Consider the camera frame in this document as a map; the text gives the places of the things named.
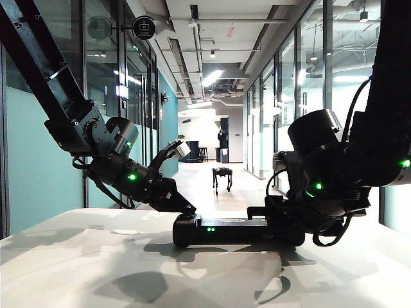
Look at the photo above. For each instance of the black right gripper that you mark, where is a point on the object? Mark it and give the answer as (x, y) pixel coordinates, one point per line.
(289, 215)

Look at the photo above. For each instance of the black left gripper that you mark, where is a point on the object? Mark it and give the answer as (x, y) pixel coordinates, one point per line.
(162, 189)

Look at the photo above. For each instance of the black remote control with joysticks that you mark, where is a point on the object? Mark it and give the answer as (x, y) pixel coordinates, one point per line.
(231, 235)

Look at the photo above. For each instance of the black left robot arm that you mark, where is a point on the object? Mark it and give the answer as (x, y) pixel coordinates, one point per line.
(41, 70)

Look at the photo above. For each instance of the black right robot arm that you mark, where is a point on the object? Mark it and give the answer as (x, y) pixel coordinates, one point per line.
(385, 112)

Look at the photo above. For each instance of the black quadruped robot dog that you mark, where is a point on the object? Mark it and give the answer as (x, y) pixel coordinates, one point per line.
(222, 174)

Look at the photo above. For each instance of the dark bar counter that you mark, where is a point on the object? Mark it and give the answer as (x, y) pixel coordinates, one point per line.
(194, 157)

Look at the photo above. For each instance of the wooden bar stool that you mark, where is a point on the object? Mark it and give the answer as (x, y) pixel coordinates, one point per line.
(204, 155)

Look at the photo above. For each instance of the tall black cabinet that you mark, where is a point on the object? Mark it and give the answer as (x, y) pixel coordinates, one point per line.
(224, 128)

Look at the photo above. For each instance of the short linear ceiling light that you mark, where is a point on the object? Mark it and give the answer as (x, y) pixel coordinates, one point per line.
(199, 105)

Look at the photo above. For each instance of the small lit door panel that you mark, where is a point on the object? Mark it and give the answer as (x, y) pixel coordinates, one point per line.
(276, 112)

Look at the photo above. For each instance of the long linear ceiling light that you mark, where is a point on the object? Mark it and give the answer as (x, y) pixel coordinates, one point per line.
(212, 78)

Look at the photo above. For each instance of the round black hanging sign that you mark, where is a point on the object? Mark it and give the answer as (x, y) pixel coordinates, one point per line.
(144, 28)

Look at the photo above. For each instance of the black track spotlight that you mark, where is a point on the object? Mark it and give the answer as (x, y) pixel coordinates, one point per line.
(363, 16)

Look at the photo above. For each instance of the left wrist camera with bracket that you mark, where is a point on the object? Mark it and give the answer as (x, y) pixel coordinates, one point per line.
(183, 149)

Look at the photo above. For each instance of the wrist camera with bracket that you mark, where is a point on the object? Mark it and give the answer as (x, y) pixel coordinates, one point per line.
(183, 149)
(281, 162)

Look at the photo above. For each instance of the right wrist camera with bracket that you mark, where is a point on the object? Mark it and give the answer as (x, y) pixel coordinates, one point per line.
(281, 162)

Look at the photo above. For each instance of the black wall-mounted lamps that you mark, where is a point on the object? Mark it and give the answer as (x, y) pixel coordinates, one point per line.
(186, 122)

